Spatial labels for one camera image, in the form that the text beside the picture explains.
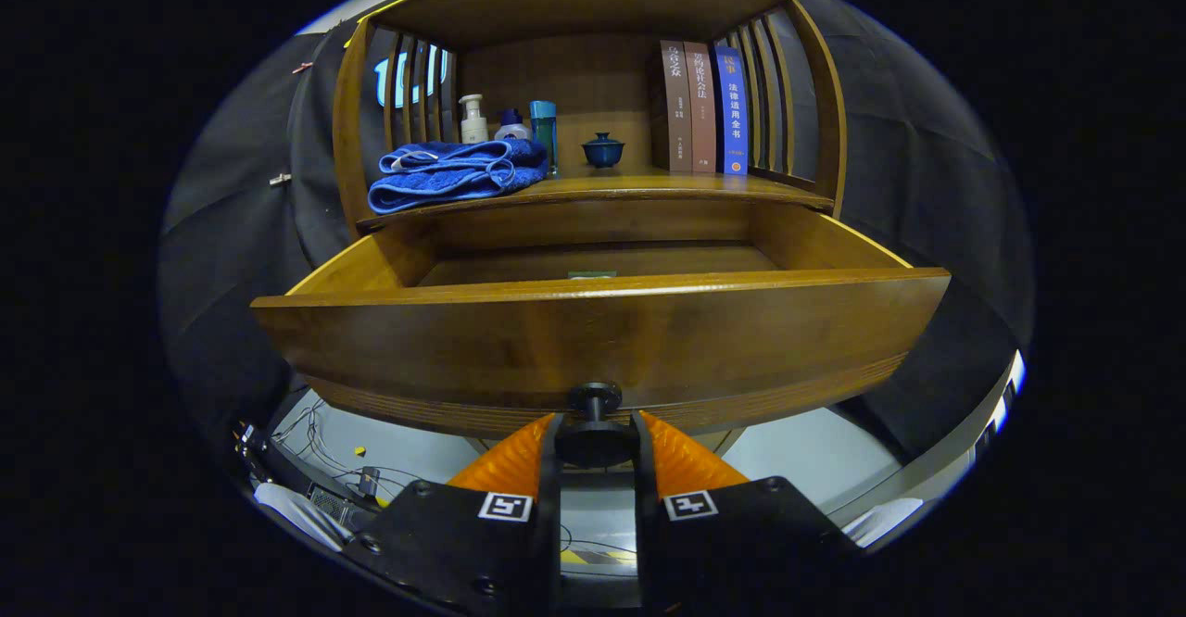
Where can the white plastic object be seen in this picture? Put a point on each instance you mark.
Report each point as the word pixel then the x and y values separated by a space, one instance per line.
pixel 296 510

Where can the teal bottle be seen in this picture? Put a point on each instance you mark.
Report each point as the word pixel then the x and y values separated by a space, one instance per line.
pixel 544 131

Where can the wooden drawer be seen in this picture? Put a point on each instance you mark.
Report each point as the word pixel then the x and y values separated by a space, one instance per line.
pixel 593 339

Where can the black backdrop cloth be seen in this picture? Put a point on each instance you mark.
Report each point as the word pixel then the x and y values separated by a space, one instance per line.
pixel 927 182

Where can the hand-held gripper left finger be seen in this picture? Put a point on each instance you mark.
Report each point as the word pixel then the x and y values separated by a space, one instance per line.
pixel 550 543

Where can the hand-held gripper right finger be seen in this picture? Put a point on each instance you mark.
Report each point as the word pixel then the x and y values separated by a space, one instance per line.
pixel 646 552

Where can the reddish brown book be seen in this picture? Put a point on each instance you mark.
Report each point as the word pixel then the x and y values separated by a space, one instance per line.
pixel 701 107

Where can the blue lidded teacup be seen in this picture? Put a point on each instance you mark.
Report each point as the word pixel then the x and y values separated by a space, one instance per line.
pixel 602 151

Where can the white bottle with blue cap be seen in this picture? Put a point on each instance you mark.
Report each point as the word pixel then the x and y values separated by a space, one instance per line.
pixel 511 126

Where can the blue book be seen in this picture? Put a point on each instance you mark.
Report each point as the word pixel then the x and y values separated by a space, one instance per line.
pixel 732 107

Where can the dark brown book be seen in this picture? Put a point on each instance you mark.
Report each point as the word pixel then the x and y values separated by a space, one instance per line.
pixel 676 107

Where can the folded blue towel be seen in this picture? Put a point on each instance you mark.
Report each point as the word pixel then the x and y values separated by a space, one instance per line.
pixel 445 182

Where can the white pump bottle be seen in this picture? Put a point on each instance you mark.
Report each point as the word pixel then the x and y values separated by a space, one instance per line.
pixel 473 126

